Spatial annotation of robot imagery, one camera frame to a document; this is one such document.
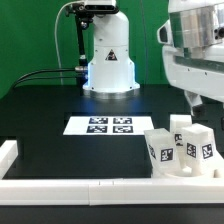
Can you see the white round stool seat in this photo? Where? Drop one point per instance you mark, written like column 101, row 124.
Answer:
column 188, row 173

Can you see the black camera on stand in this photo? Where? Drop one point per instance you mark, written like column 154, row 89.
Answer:
column 84, row 11

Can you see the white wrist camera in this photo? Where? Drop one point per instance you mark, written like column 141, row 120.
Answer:
column 164, row 34

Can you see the white marker sheet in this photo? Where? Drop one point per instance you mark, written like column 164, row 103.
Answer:
column 108, row 125

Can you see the white U-shaped frame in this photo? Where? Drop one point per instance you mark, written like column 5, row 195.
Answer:
column 104, row 192

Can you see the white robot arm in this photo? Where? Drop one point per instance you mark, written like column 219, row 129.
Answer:
column 192, row 42

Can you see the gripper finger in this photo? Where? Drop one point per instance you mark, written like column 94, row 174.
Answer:
column 195, row 103

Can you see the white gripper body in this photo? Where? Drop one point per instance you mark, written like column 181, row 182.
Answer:
column 204, row 76

